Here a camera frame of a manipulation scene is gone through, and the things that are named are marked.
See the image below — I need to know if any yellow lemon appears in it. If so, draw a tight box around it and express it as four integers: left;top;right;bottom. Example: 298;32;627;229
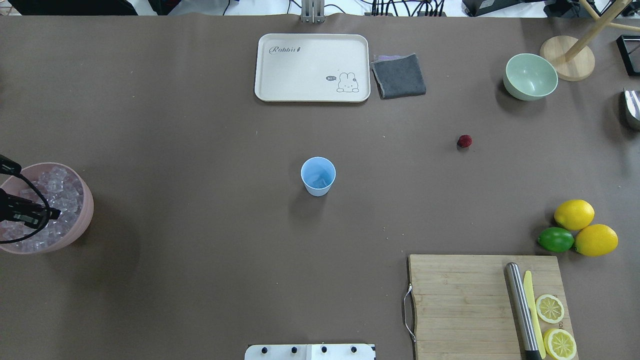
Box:
553;199;595;231
574;224;619;257

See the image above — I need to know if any grey folded cloth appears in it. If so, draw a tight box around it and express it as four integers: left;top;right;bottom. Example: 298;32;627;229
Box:
370;54;426;100

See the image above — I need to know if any green bowl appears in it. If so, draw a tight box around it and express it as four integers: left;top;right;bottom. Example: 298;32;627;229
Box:
503;53;559;101

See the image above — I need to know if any red strawberry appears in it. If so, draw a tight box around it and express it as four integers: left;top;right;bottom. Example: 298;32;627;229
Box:
456;134;473;149

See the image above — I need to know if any wooden mug tree stand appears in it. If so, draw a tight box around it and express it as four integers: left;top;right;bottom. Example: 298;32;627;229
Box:
539;0;640;82

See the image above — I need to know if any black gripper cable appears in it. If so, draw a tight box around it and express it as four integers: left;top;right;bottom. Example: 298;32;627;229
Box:
0;172;52;245

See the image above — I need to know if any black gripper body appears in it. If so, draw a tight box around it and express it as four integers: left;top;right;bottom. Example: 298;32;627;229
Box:
0;189;13;221

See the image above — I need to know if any wooden cutting board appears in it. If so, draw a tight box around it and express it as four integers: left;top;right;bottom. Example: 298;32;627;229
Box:
407;254;568;360

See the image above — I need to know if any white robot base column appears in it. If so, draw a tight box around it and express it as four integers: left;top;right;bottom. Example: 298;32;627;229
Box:
244;342;377;360

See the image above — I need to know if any aluminium frame post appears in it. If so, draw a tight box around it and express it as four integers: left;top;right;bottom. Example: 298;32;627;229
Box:
300;0;326;24

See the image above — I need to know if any light blue cup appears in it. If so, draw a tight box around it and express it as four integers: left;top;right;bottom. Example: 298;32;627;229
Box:
301;156;337;198

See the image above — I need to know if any yellow plastic knife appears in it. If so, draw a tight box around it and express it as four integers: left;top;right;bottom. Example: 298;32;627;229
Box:
523;270;547;360

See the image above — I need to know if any cream rabbit tray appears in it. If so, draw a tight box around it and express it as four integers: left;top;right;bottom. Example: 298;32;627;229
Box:
254;33;371;103

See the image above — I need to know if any green lime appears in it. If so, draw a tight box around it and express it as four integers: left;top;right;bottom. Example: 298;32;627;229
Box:
537;227;575;253

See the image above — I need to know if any steel ice scoop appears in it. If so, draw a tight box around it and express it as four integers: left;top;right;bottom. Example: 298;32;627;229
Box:
622;88;640;132

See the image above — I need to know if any lemon slice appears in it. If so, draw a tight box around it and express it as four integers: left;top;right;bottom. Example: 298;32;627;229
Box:
535;294;566;324
542;328;578;360

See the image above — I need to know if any pile of ice cubes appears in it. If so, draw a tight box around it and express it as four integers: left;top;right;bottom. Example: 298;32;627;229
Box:
0;167;85;252

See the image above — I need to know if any pink bowl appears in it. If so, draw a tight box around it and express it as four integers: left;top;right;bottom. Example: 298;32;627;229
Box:
0;162;95;255

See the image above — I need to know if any black tray far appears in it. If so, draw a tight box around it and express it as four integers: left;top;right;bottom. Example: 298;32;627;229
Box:
615;34;640;76

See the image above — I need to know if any steel muddler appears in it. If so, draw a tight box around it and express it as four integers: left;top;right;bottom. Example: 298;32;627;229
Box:
505;262;542;360

